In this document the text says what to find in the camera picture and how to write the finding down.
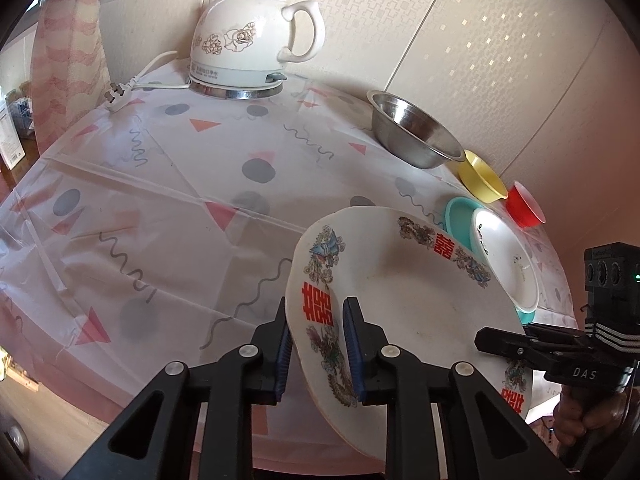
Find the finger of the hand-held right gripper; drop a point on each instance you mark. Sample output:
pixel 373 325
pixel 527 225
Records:
pixel 555 334
pixel 505 344

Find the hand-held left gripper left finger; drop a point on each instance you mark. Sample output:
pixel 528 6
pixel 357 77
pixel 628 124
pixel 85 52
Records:
pixel 284 356

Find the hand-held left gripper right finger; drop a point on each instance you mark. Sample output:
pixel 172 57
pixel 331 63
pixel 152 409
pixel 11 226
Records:
pixel 352 356

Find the large white dragon-print plate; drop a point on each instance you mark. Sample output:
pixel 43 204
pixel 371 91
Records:
pixel 425 300

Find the red translucent plastic bowl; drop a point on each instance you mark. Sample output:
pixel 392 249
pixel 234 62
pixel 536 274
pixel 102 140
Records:
pixel 522 207

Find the yellow plastic bowl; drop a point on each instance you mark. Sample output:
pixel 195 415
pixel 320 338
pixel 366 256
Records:
pixel 480 180

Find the stainless steel bowl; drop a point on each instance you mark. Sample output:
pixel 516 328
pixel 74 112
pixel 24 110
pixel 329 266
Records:
pixel 400 135

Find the person's right hand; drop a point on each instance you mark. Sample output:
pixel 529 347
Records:
pixel 580 420

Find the small white plate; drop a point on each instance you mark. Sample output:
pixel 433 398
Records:
pixel 505 255

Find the teal plastic plate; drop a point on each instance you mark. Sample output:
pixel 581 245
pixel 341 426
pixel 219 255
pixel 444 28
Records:
pixel 457 215

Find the patterned plastic tablecloth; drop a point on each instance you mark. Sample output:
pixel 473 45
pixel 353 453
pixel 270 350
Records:
pixel 175 220

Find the silver kettle base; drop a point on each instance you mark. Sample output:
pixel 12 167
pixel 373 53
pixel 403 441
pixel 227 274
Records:
pixel 225 92

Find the white floral ceramic kettle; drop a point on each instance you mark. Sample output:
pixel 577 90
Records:
pixel 235 35

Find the white printed carton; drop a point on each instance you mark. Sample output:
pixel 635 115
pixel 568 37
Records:
pixel 11 135

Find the pink patterned curtain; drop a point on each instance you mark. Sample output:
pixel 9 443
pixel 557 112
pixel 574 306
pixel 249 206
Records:
pixel 70 60

